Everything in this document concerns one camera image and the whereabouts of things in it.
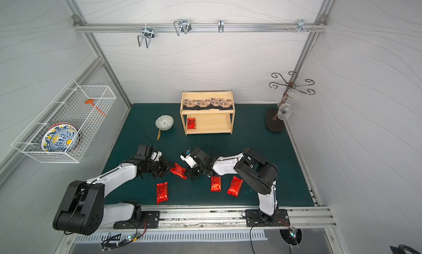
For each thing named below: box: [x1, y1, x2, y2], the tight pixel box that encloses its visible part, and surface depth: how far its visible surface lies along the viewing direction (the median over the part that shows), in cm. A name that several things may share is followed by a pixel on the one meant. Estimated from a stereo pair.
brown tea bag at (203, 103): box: [200, 99, 208, 108], surface depth 95 cm
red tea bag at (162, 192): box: [156, 181, 169, 204], surface depth 82 cm
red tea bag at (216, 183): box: [210, 175, 222, 192], surface depth 84 cm
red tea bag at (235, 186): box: [226, 175, 244, 198], surface depth 83 cm
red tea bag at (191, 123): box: [187, 117, 197, 130], surface depth 106 cm
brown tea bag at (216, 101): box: [213, 97, 220, 107], surface depth 95 cm
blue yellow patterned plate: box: [41, 122, 78, 153], surface depth 62 cm
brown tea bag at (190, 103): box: [186, 99, 194, 108], surface depth 95 cm
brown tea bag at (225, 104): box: [221, 99, 230, 109], surface depth 95 cm
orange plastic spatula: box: [84, 98, 108, 118], surface depth 80 cm
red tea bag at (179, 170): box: [169, 162, 188, 180], surface depth 88 cm
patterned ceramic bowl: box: [154, 114, 175, 131], surface depth 110 cm
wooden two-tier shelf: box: [179, 89, 236, 136], surface depth 101 cm
